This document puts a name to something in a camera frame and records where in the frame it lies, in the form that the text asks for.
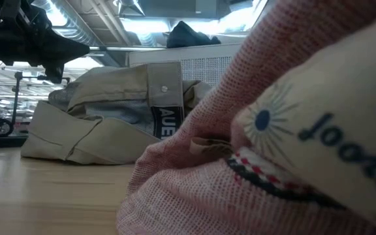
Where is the black garment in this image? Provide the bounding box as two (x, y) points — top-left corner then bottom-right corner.
(166, 20), (222, 49)

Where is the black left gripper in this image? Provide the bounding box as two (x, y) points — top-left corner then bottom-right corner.
(0, 0), (91, 85)

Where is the black aluminium frame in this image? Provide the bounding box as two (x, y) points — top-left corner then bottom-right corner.
(0, 135), (29, 149)

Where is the olive khaki garment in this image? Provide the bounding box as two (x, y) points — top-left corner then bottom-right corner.
(20, 61), (213, 166)

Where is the silver ventilation duct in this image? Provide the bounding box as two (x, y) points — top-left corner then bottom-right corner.
(33, 0), (123, 66)

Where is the black stand pole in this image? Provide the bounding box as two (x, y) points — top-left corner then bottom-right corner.
(11, 70), (71, 131)

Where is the white perforated plastic basket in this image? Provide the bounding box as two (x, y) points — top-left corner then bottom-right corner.
(128, 42), (243, 87)

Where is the pink woven garment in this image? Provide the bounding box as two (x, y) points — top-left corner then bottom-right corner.
(116, 0), (376, 235)

